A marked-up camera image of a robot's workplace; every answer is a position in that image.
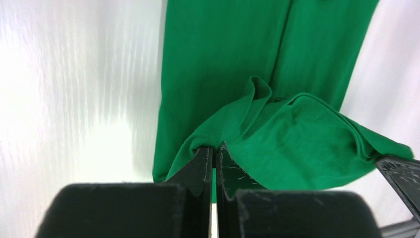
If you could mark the green t-shirt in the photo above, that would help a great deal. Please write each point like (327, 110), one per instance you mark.
(267, 78)

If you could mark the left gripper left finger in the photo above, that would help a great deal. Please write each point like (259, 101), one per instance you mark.
(177, 208)

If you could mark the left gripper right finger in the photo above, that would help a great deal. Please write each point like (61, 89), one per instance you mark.
(246, 209)

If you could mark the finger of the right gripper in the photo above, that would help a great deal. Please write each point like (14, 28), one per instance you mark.
(404, 177)

